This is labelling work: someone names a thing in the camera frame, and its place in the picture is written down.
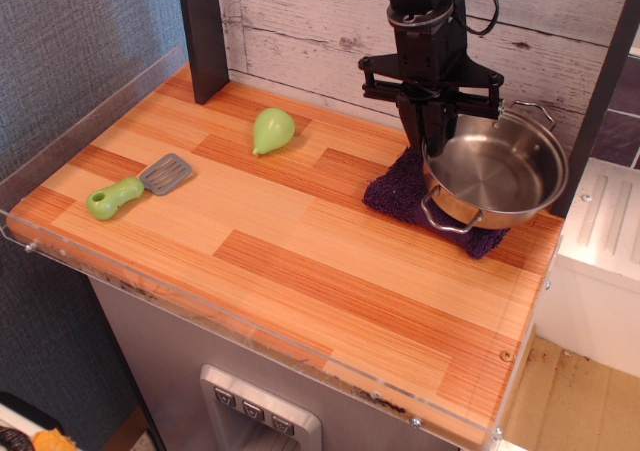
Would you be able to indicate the stainless steel pot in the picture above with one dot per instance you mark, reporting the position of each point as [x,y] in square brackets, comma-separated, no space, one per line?
[495,173]

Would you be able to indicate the green toy pear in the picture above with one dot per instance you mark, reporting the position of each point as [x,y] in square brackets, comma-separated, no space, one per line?
[273,129]

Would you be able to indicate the white side cabinet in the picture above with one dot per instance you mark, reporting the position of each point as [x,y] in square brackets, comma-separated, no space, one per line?
[590,303]

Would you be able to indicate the grey toy fridge cabinet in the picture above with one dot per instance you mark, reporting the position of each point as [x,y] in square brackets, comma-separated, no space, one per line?
[165,353]

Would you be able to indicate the purple folded cloth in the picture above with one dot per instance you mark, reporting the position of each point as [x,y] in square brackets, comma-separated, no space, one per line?
[399,192]

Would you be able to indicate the dark left vertical post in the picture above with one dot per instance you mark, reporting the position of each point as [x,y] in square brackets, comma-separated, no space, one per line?
[203,28]

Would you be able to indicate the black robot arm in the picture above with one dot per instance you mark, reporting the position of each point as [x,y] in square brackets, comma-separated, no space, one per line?
[429,11]

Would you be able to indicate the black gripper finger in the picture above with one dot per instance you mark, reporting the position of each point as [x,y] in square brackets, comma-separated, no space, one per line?
[411,117]
[441,122]

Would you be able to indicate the silver dispenser button panel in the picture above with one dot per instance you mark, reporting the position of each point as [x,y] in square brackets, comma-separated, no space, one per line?
[247,417]

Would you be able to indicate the dark right vertical post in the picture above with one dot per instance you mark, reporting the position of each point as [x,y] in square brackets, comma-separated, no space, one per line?
[609,75]

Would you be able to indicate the orange yellow object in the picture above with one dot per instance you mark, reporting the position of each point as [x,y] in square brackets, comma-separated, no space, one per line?
[52,440]

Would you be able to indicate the green handled grey spatula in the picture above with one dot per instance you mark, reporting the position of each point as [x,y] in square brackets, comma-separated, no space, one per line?
[160,178]

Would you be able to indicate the clear acrylic table guard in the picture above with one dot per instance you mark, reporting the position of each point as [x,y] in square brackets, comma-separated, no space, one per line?
[279,250]

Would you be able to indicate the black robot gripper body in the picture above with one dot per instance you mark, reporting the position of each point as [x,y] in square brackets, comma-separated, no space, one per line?
[431,64]

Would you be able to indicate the dark vertical post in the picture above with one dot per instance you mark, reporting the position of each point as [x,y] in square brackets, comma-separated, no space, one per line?
[203,28]
[609,75]

